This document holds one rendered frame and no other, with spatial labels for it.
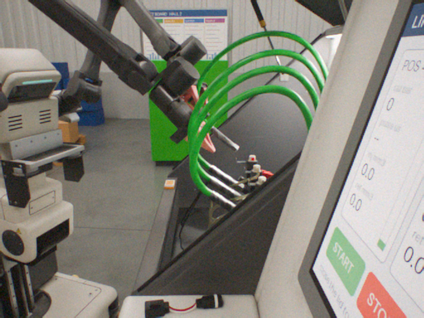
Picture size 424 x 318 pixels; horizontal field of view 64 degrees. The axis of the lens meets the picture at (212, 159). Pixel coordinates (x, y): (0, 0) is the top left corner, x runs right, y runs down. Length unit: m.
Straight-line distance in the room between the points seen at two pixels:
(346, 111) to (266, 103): 0.77
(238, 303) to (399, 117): 0.40
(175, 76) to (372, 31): 0.48
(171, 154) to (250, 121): 3.18
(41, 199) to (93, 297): 0.61
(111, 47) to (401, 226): 0.70
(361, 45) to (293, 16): 7.01
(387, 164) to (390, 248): 0.07
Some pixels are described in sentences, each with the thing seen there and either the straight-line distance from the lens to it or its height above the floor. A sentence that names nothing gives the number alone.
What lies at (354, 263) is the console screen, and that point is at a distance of 0.33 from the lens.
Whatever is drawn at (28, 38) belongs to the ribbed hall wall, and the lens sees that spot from 8.70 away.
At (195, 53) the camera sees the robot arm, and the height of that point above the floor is 1.37.
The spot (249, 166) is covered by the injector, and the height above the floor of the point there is 1.09.
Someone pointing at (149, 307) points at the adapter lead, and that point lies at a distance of 0.58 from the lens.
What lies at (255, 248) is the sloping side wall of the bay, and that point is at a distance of 0.58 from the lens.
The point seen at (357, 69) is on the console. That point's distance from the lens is 0.43.
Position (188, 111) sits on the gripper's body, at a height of 1.24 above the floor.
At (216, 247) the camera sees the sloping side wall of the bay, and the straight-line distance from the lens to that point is 0.58.
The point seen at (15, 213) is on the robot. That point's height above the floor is 0.84.
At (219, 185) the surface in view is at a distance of 0.72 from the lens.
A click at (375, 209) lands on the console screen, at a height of 1.25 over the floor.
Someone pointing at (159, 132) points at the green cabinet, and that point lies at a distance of 4.25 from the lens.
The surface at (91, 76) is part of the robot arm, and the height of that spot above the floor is 1.29.
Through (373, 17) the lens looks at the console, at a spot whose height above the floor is 1.41.
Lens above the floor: 1.37
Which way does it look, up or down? 17 degrees down
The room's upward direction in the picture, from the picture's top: straight up
